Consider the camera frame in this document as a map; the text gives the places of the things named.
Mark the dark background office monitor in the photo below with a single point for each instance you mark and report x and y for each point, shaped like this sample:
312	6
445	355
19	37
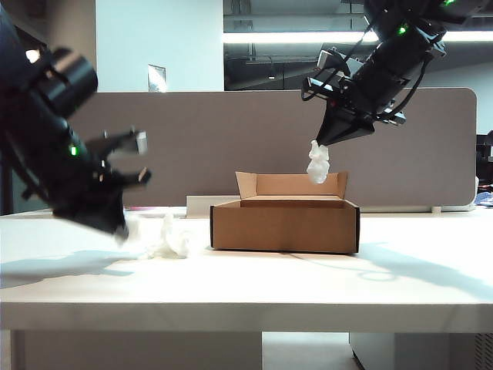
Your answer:
484	154

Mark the large white paper ball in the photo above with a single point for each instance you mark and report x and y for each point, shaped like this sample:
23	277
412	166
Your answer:
169	243

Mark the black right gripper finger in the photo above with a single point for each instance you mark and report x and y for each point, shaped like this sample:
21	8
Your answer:
331	123
352	133

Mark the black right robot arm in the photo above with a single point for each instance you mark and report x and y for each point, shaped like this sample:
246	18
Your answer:
404	54

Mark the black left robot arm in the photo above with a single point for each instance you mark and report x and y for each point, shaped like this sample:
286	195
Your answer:
38	115

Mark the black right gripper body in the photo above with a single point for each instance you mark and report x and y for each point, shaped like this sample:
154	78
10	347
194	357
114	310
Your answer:
366	104

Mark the small white paper ball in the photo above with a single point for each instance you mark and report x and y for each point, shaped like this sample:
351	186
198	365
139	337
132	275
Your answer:
317	165

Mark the white divider foot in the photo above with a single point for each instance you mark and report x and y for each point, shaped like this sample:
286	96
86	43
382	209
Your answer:
436	210

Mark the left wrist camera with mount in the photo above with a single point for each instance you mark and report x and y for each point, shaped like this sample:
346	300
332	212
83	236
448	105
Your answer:
141	142

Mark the long ceiling light strip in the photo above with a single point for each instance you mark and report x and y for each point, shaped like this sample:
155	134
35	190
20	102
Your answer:
289	37

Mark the white table support panel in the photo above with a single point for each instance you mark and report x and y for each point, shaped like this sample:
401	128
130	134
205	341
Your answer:
135	352

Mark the brown cardboard box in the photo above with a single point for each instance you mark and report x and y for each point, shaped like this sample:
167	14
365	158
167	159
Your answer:
285	227

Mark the blue background cloth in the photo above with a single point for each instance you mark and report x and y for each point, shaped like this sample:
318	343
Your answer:
486	199

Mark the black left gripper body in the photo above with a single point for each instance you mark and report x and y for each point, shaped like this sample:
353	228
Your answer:
88	204

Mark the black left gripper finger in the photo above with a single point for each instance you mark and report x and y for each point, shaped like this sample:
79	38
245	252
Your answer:
129	227
120	233

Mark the grey fabric desk divider panel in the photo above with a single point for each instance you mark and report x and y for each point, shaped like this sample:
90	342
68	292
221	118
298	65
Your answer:
231	135

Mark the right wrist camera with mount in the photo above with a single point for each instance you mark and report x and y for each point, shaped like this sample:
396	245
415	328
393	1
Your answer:
329	59

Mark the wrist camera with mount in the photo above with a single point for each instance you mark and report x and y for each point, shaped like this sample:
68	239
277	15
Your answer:
141	142
329	59

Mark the small wall poster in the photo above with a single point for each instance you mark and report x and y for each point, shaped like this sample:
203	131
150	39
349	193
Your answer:
157	79

